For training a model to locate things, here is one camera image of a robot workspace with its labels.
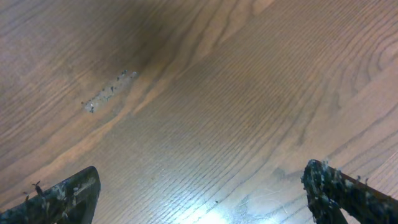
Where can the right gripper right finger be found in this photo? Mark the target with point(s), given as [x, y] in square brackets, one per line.
[329, 192]

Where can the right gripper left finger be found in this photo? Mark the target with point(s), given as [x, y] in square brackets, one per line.
[72, 200]

